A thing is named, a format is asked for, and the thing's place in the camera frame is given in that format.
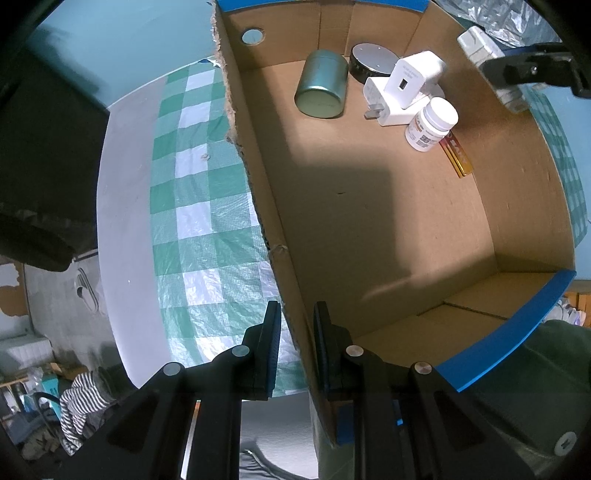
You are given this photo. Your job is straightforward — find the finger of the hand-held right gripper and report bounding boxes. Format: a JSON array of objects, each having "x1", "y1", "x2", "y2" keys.
[{"x1": 479, "y1": 42, "x2": 591, "y2": 99}]

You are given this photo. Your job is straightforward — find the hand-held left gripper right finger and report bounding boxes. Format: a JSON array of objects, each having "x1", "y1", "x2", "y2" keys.
[{"x1": 313, "y1": 300, "x2": 536, "y2": 480}]

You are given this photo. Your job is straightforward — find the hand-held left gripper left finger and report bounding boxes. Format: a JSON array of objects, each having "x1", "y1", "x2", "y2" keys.
[{"x1": 69, "y1": 300, "x2": 282, "y2": 480}]

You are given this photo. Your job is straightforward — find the white square box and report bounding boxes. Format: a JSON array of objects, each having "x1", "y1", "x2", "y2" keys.
[{"x1": 457, "y1": 25, "x2": 529, "y2": 114}]

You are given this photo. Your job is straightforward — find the iridescent lighter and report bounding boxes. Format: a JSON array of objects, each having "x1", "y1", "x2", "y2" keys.
[{"x1": 438, "y1": 131, "x2": 472, "y2": 178}]

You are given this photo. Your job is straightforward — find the white pill bottle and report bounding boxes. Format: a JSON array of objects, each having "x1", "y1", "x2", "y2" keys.
[{"x1": 405, "y1": 97, "x2": 459, "y2": 153}]

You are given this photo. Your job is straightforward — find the white cube charger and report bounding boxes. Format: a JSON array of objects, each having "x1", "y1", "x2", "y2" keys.
[{"x1": 385, "y1": 51, "x2": 448, "y2": 110}]

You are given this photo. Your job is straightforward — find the blue-edged cardboard box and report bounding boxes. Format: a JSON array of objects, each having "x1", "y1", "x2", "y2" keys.
[{"x1": 210, "y1": 0, "x2": 578, "y2": 446}]

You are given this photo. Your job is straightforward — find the white pronged charger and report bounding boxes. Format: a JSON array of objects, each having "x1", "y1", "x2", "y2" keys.
[{"x1": 362, "y1": 76, "x2": 439, "y2": 127}]

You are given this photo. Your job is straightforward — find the black round speaker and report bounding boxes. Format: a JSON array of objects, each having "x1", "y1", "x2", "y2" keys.
[{"x1": 348, "y1": 42, "x2": 400, "y2": 86}]

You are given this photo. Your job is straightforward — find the green tin can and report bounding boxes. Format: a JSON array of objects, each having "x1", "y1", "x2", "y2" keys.
[{"x1": 294, "y1": 49, "x2": 349, "y2": 118}]

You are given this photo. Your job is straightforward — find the silver foil sheet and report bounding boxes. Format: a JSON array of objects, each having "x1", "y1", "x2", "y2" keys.
[{"x1": 434, "y1": 0, "x2": 564, "y2": 47}]

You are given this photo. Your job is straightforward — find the green checkered tablecloth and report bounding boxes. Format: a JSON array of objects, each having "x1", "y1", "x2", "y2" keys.
[{"x1": 150, "y1": 60, "x2": 585, "y2": 398}]

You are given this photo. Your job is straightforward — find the striped cloth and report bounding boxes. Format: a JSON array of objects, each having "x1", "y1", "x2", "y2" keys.
[{"x1": 58, "y1": 369, "x2": 134, "y2": 457}]

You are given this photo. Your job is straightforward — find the white slipper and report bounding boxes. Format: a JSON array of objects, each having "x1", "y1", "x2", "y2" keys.
[{"x1": 74, "y1": 268, "x2": 100, "y2": 315}]

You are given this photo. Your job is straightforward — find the olive green pants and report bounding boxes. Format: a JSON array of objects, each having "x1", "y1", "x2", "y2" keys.
[{"x1": 466, "y1": 318, "x2": 591, "y2": 480}]

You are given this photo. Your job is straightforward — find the dark cloth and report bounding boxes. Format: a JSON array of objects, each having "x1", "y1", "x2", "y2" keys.
[{"x1": 0, "y1": 46, "x2": 112, "y2": 273}]

